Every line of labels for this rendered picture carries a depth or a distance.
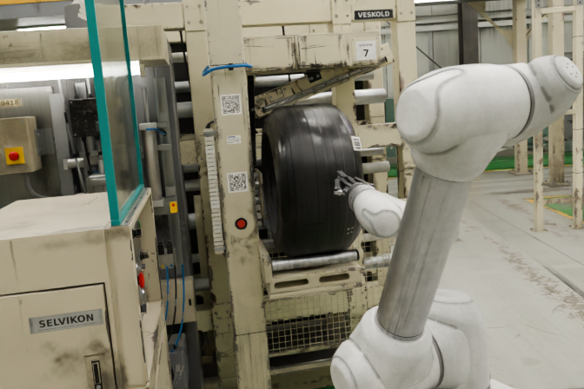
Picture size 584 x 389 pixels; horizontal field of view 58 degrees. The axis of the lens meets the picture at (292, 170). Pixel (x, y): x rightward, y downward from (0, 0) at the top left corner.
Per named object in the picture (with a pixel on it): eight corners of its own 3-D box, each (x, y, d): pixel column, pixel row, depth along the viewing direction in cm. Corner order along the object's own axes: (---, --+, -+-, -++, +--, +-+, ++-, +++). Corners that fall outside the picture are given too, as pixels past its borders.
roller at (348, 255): (268, 260, 196) (267, 260, 200) (269, 272, 195) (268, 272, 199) (358, 248, 202) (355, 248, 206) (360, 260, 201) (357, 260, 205)
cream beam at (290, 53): (242, 73, 218) (240, 36, 216) (238, 76, 243) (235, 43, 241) (382, 64, 228) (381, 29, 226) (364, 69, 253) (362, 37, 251)
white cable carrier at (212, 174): (215, 253, 200) (203, 128, 194) (215, 250, 205) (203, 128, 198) (227, 252, 201) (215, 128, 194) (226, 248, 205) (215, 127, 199)
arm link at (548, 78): (503, 93, 105) (453, 97, 99) (576, 36, 90) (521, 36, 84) (533, 150, 101) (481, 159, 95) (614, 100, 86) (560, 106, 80)
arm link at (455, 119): (434, 405, 118) (352, 441, 108) (390, 352, 131) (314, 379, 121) (556, 82, 81) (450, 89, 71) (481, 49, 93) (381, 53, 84)
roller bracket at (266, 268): (265, 284, 192) (262, 258, 191) (253, 254, 231) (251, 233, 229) (274, 283, 192) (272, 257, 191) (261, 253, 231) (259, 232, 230)
